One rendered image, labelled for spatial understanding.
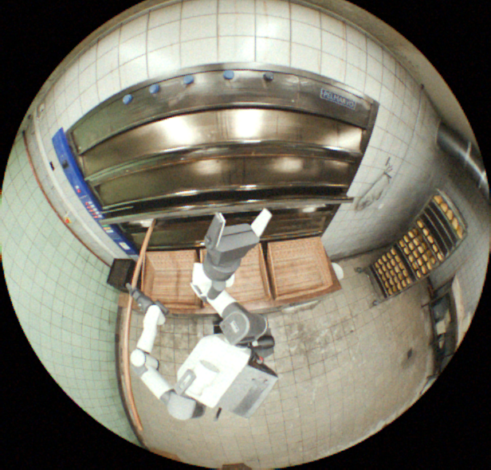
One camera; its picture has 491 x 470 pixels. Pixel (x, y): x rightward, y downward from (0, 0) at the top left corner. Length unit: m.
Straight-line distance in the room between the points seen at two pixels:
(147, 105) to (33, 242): 1.61
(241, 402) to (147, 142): 1.12
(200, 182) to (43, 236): 1.72
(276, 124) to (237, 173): 0.33
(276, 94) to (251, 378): 1.09
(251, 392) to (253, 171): 0.97
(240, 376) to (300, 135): 1.03
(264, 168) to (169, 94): 0.62
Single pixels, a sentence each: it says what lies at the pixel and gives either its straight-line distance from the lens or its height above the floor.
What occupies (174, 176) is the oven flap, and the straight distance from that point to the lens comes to 0.87.
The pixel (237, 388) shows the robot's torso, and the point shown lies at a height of 1.39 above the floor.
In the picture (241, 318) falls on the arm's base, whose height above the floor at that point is 1.42.
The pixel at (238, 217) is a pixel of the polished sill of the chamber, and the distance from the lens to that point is 1.04.
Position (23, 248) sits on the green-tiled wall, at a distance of 1.88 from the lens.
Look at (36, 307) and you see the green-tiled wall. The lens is 1.96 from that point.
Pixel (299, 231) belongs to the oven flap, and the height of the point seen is 0.96.
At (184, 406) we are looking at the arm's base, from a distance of 0.64.
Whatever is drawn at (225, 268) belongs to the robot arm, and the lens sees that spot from 0.33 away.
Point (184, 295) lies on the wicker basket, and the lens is 1.48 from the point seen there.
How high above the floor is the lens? 1.92
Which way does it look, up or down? 49 degrees down
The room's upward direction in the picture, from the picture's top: straight up
